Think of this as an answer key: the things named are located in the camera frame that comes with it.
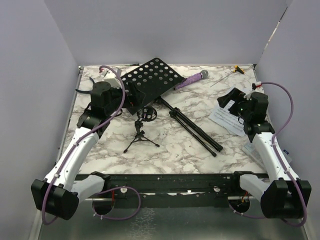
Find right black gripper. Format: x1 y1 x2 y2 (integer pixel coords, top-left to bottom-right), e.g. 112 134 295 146
218 87 252 121

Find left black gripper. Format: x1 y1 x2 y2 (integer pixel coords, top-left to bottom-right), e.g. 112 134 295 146
105 81 146 116

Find black perforated music stand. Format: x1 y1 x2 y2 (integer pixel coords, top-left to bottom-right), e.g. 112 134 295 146
121 57 223 157

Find sheet music page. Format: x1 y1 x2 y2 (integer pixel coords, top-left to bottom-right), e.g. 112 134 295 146
208 100 246 137

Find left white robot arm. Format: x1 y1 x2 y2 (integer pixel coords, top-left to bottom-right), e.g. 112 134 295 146
31 81 145 220

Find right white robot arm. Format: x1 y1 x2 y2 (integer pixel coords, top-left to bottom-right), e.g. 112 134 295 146
217 88 312 223

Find small black microphone tripod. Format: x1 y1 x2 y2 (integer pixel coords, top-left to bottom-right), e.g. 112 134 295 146
123 106 160 154

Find thin metal conductor baton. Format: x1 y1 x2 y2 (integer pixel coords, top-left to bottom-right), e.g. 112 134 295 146
210 74 230 88

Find purple glitter microphone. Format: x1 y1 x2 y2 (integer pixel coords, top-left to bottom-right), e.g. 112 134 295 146
174 70 209 90

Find clear plastic bag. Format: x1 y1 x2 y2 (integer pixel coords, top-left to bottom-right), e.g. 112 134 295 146
242 141 278 170

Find yellow handled screwdriver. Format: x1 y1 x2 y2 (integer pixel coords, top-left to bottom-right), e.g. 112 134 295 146
233 65 245 75

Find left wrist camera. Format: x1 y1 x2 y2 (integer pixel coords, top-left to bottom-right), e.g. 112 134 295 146
103 70 121 88

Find blue handled pliers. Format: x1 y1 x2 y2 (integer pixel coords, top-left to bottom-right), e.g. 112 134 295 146
75 77 95 95

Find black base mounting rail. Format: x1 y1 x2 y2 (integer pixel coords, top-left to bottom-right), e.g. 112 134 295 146
74 172 271 209

